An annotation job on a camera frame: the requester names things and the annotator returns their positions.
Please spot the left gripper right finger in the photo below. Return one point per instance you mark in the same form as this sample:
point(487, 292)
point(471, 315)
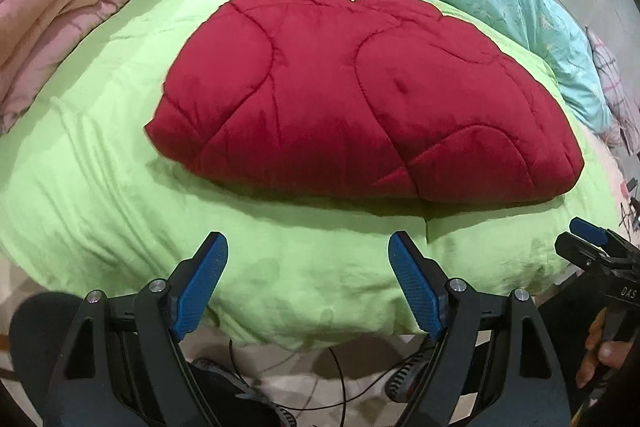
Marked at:
point(493, 347)

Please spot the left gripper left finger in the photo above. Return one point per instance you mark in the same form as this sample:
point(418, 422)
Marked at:
point(121, 362)

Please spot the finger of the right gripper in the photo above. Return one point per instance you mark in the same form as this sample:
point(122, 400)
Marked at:
point(590, 230)

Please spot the red puffer jacket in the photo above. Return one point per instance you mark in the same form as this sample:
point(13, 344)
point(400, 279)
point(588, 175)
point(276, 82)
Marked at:
point(362, 98)

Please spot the person's right hand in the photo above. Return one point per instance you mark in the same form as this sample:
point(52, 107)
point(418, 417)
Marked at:
point(609, 353)

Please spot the black slipper on floor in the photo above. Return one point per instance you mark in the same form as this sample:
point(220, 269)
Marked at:
point(233, 402)

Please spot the pink plaid cloth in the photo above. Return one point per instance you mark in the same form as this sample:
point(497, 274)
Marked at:
point(623, 130)

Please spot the light green bed quilt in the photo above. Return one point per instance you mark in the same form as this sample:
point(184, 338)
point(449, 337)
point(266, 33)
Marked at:
point(87, 202)

